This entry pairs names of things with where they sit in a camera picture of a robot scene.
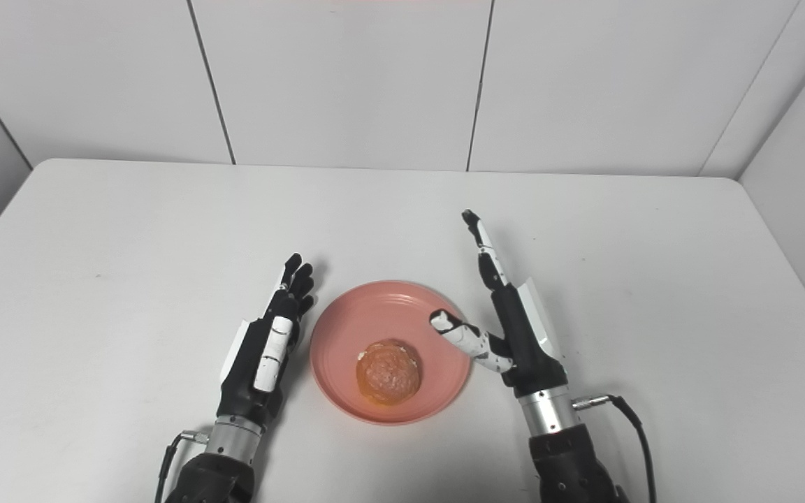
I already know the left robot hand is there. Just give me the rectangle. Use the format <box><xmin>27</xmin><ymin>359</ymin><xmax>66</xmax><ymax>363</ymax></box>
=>
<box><xmin>217</xmin><ymin>254</ymin><xmax>316</xmax><ymax>428</ymax></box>

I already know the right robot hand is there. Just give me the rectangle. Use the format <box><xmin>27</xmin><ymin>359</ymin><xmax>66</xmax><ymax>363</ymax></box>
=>
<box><xmin>429</xmin><ymin>209</ymin><xmax>570</xmax><ymax>399</ymax></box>

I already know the pink plate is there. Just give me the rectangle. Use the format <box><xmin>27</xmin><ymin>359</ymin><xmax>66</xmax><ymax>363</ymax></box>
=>
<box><xmin>310</xmin><ymin>280</ymin><xmax>472</xmax><ymax>426</ymax></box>

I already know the cream puff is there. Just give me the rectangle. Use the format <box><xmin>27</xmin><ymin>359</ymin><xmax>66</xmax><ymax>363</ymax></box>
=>
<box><xmin>356</xmin><ymin>339</ymin><xmax>421</xmax><ymax>406</ymax></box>

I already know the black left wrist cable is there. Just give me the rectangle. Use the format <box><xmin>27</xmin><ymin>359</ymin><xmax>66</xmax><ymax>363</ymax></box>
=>
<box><xmin>154</xmin><ymin>431</ymin><xmax>210</xmax><ymax>503</ymax></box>

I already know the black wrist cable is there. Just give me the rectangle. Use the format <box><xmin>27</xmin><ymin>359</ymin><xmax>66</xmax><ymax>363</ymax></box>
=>
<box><xmin>572</xmin><ymin>395</ymin><xmax>658</xmax><ymax>503</ymax></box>
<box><xmin>154</xmin><ymin>431</ymin><xmax>210</xmax><ymax>503</ymax></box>

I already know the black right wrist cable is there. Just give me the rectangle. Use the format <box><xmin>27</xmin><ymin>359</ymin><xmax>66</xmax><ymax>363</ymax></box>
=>
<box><xmin>572</xmin><ymin>395</ymin><xmax>658</xmax><ymax>503</ymax></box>

